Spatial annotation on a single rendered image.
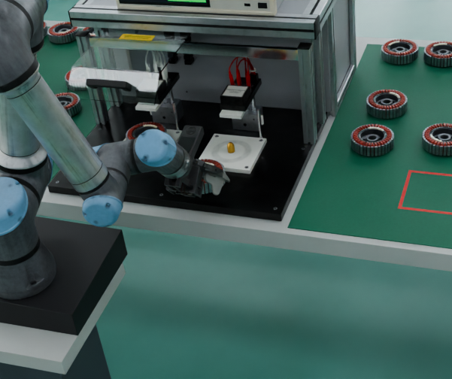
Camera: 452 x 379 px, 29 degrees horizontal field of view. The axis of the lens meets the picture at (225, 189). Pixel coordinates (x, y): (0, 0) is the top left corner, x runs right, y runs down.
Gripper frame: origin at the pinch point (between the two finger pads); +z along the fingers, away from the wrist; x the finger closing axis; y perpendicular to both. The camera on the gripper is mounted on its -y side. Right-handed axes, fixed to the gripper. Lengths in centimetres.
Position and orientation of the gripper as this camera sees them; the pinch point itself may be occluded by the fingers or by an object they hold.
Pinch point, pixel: (203, 174)
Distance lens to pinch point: 209.7
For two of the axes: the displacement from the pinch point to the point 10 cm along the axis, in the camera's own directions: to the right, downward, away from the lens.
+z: 2.7, 2.2, 9.4
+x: 9.5, 1.2, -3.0
